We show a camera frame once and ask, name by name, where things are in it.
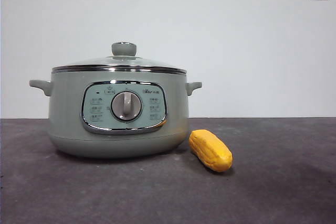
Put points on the glass lid with green knob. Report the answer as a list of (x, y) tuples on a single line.
[(123, 48)]

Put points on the yellow corn cob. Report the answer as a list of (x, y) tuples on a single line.
[(211, 151)]

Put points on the sage green electric pot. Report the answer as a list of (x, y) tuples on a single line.
[(68, 119)]

